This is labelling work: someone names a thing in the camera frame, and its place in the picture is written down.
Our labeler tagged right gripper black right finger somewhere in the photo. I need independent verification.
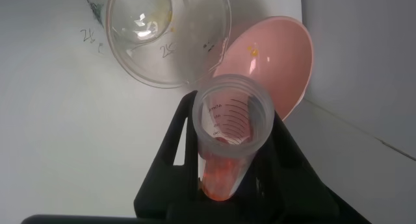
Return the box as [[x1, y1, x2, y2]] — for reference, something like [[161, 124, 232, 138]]
[[227, 110, 371, 224]]

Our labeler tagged pink bowl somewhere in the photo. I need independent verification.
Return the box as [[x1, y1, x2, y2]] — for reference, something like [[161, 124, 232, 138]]
[[213, 16, 315, 121]]

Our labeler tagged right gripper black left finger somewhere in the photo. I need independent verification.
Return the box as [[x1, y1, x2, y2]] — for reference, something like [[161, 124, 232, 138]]
[[133, 90, 209, 218]]

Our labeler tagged red pigment test tube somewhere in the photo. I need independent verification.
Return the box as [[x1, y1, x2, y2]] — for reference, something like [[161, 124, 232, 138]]
[[191, 73, 276, 202]]

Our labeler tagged clear glass beaker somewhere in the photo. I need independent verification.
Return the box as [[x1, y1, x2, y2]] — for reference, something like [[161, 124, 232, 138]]
[[105, 0, 232, 90]]

